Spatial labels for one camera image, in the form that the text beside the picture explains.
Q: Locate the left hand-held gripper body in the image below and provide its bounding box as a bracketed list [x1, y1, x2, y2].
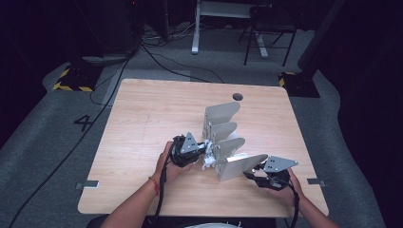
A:
[170, 132, 204, 169]

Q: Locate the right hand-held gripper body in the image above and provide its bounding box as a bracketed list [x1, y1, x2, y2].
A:
[256, 155, 299, 192]

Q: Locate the white black-patterned cloth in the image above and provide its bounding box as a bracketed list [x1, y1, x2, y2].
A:
[201, 139, 219, 171]

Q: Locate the expandable grey metal file rack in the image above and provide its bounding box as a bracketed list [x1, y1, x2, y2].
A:
[202, 101, 270, 182]

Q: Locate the person's left hand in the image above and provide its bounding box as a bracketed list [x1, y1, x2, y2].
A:
[154, 141, 195, 185]

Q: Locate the person's right hand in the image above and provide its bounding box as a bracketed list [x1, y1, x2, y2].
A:
[268, 169, 304, 207]

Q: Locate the person's dark clothing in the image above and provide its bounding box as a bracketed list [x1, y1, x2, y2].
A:
[86, 215, 278, 228]

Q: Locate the black yellow-striped stand base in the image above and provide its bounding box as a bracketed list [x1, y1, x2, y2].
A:
[278, 71, 321, 99]
[51, 61, 105, 93]

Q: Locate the grey flat stand base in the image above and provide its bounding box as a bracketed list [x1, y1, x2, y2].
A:
[82, 54, 130, 67]

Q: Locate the black metal chair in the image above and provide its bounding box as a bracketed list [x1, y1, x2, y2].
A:
[238, 3, 298, 67]

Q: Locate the dark equipment cabinet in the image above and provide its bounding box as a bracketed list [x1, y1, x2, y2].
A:
[71, 0, 141, 59]

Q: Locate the right hand-held gripper black cable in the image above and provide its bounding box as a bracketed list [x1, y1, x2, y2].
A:
[273, 176, 301, 228]

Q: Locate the hand-held gripper black cable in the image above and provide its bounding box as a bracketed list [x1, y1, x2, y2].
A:
[151, 139, 179, 228]
[273, 176, 301, 228]

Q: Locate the red orange string bracelet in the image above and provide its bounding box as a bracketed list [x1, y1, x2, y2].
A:
[147, 175, 161, 196]

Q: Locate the left hand-held gripper black cable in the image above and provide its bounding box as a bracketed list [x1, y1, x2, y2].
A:
[151, 139, 179, 228]

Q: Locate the curved black floor cable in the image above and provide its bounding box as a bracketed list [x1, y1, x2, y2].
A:
[139, 44, 225, 85]

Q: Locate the white metal desk frame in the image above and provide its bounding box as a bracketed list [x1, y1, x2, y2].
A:
[191, 0, 274, 59]

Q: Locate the tangle of floor cables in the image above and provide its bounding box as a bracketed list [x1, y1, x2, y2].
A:
[141, 21, 198, 49]

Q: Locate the long black floor cable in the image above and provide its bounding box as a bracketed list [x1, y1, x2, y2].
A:
[8, 47, 141, 228]

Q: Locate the dark slanted stand post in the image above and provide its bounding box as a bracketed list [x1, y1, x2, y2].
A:
[297, 0, 347, 71]

